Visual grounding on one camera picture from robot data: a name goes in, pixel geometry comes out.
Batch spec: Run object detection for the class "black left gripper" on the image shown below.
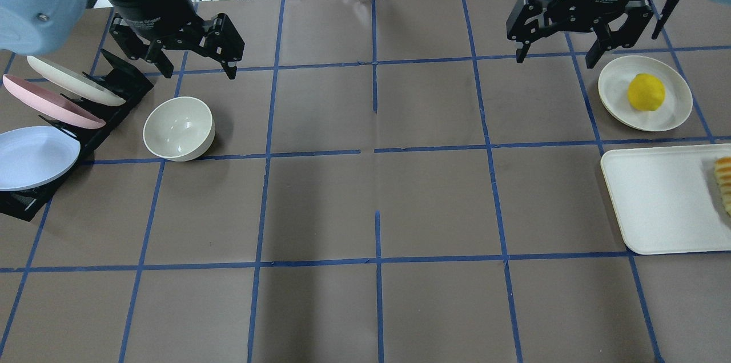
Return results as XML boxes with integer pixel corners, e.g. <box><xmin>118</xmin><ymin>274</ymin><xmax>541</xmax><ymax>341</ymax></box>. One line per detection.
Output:
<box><xmin>108</xmin><ymin>0</ymin><xmax>245</xmax><ymax>80</ymax></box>

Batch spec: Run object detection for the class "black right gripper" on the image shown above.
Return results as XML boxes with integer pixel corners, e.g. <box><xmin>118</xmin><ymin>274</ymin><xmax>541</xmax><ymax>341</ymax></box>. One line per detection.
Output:
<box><xmin>506</xmin><ymin>0</ymin><xmax>654</xmax><ymax>69</ymax></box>

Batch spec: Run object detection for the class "cream white bowl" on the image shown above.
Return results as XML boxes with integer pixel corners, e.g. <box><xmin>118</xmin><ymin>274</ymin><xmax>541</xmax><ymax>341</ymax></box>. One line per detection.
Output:
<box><xmin>143</xmin><ymin>96</ymin><xmax>216</xmax><ymax>161</ymax></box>

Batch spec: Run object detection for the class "yellow lemon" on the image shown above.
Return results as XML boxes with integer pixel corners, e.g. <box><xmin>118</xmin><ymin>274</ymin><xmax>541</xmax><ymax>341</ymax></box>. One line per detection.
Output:
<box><xmin>626</xmin><ymin>72</ymin><xmax>666</xmax><ymax>111</ymax></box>

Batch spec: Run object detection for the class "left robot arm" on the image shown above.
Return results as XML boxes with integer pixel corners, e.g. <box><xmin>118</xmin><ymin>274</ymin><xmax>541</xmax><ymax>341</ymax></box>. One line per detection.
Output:
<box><xmin>1</xmin><ymin>0</ymin><xmax>245</xmax><ymax>79</ymax></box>

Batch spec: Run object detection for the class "cream round plate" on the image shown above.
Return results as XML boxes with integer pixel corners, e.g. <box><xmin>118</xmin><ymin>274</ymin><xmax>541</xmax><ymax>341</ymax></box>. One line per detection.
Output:
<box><xmin>598</xmin><ymin>55</ymin><xmax>693</xmax><ymax>132</ymax></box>

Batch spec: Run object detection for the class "cream plate in rack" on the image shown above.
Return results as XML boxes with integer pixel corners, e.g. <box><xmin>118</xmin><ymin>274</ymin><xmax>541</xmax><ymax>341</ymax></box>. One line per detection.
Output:
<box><xmin>26</xmin><ymin>56</ymin><xmax>126</xmax><ymax>107</ymax></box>

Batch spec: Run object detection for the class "pink plate in rack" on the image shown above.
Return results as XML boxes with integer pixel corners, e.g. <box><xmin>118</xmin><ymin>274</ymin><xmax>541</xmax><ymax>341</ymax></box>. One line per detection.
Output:
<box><xmin>2</xmin><ymin>74</ymin><xmax>106</xmax><ymax>130</ymax></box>

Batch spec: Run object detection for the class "light blue plate in rack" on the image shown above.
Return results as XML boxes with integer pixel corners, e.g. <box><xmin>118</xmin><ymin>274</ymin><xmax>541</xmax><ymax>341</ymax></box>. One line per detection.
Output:
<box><xmin>1</xmin><ymin>126</ymin><xmax>81</xmax><ymax>192</ymax></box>

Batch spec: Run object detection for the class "white rectangular tray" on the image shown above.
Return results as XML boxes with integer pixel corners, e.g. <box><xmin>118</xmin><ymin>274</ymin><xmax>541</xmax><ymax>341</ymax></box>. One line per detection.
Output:
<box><xmin>600</xmin><ymin>144</ymin><xmax>730</xmax><ymax>255</ymax></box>

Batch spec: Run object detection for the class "striped bread pastry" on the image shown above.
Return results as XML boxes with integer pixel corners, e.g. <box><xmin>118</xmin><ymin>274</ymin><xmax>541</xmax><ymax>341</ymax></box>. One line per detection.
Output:
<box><xmin>714</xmin><ymin>156</ymin><xmax>731</xmax><ymax>216</ymax></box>

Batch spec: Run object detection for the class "black dish rack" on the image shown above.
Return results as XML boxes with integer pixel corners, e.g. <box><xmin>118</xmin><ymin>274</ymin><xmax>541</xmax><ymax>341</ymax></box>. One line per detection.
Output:
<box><xmin>2</xmin><ymin>49</ymin><xmax>153</xmax><ymax>221</ymax></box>

